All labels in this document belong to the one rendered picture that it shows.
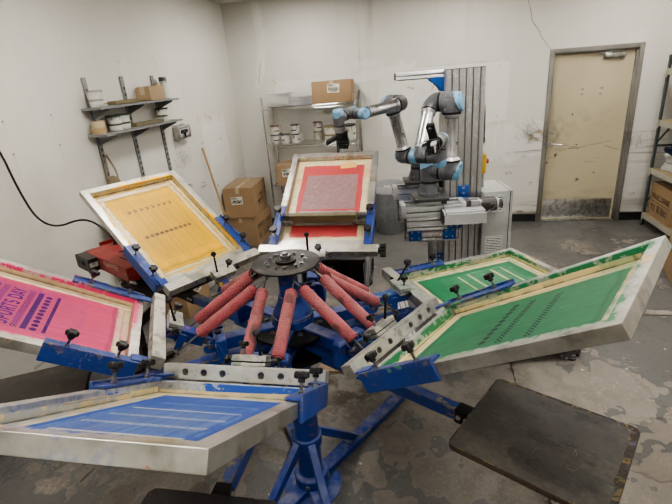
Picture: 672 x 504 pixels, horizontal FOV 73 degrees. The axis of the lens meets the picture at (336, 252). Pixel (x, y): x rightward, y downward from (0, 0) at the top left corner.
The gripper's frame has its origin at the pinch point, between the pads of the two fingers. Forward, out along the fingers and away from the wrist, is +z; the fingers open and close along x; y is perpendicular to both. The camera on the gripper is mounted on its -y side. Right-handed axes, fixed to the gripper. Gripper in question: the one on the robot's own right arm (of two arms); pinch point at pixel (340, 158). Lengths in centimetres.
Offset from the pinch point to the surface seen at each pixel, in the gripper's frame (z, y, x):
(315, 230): 8, -5, -77
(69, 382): -4, -84, -199
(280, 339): -21, 7, -186
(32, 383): -5, -100, -201
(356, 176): -3.4, 15.8, -33.6
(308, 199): 2, -13, -52
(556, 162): 159, 226, 276
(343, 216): -2, 13, -77
